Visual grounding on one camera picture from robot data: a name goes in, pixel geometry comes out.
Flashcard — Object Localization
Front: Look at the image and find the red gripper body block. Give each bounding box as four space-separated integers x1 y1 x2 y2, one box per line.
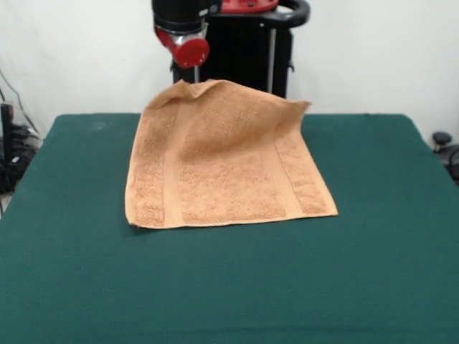
153 27 211 70

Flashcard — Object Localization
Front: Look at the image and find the tan terry towel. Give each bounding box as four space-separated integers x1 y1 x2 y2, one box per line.
124 79 339 230

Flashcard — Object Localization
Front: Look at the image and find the dark green table cloth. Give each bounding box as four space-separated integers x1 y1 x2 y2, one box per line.
0 113 459 344

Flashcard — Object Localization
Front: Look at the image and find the round black knob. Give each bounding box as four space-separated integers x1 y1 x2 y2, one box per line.
431 131 453 146

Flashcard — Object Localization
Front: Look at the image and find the dark grey chair base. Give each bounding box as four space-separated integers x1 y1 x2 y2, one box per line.
435 144 459 186

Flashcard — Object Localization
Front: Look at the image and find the black robot pedestal with handle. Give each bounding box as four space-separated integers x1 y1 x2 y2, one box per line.
169 0 311 100

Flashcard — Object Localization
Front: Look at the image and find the thin grey cable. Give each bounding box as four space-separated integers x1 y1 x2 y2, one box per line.
0 67 41 139

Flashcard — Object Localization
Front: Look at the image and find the black equipment pile with cables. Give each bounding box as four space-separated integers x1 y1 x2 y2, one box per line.
0 123 42 196

